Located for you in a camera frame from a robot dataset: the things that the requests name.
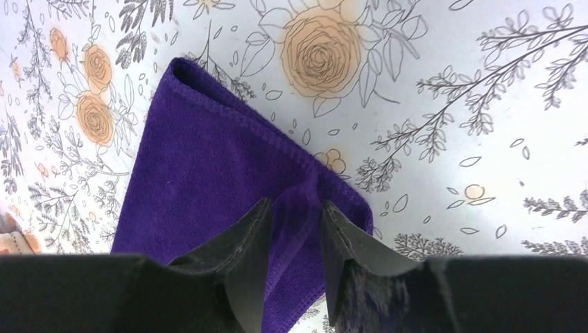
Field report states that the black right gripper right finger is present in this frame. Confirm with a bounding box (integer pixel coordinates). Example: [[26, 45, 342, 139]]
[[321, 200, 587, 332]]

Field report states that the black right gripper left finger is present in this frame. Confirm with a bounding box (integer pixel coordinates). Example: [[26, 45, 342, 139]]
[[1, 198, 273, 332]]

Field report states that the floral table cloth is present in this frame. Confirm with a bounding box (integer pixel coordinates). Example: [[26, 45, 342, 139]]
[[1, 1, 587, 265]]

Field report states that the purple towel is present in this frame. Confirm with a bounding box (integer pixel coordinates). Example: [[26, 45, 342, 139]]
[[112, 58, 373, 332]]

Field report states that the beige lettered towel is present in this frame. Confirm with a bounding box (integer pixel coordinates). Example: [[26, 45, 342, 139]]
[[0, 231, 34, 255]]

